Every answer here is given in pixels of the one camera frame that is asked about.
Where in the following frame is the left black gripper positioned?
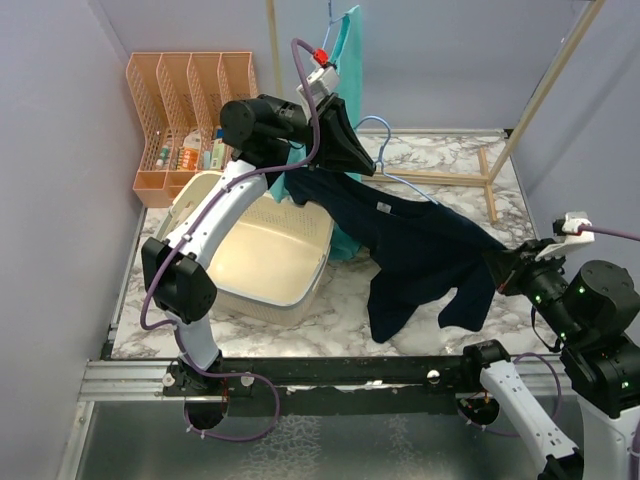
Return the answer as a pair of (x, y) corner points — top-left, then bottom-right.
(256, 90), (375, 172)

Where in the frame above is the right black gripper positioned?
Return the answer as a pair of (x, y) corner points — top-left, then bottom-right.
(485, 234), (585, 341)

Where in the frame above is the light blue wire hanger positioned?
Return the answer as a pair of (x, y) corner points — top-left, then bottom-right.
(355, 115), (439, 205)

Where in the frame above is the navy blue t shirt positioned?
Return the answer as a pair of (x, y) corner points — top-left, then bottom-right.
(285, 168), (504, 343)

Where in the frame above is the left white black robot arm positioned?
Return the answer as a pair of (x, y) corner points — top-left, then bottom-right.
(141, 93), (375, 395)

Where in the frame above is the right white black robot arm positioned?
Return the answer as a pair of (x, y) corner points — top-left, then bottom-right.
(459, 239), (639, 479)

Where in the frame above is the teal t shirt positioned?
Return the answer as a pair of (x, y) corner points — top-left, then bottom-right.
(269, 4), (369, 261)

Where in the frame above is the wooden clothes rack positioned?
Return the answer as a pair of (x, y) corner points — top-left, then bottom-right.
(264, 0), (609, 224)

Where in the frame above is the green white box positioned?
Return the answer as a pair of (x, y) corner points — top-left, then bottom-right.
(203, 126), (227, 170)

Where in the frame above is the cream plastic laundry basket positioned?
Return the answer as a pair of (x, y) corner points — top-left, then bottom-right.
(155, 170), (336, 328)

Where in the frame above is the orange white packet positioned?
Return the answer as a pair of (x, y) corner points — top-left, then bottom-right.
(176, 129), (203, 171)

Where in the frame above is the orange plastic file organizer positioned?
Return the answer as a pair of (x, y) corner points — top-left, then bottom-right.
(126, 52), (258, 208)

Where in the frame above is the small bottle in organizer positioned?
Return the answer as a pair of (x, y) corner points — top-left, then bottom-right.
(154, 143), (172, 170)

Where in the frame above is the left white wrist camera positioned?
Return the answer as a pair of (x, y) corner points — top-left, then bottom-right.
(297, 65), (340, 106)

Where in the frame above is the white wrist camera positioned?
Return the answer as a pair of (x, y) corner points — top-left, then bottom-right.
(535, 211), (595, 261)
(297, 65), (340, 106)

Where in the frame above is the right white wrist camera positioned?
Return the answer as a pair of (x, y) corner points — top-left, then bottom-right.
(535, 211), (595, 261)

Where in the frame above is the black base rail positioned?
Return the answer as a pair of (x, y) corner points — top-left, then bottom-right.
(164, 344), (506, 418)

